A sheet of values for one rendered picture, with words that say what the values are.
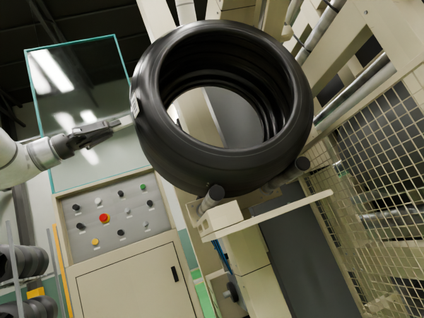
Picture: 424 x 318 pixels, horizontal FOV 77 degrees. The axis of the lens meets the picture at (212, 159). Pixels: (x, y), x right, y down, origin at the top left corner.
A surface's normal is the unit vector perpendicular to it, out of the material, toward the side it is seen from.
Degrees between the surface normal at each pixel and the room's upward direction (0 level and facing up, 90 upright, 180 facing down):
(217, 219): 90
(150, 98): 89
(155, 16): 90
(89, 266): 90
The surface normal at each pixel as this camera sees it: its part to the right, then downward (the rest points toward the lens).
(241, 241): 0.14, -0.32
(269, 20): 0.37, 0.76
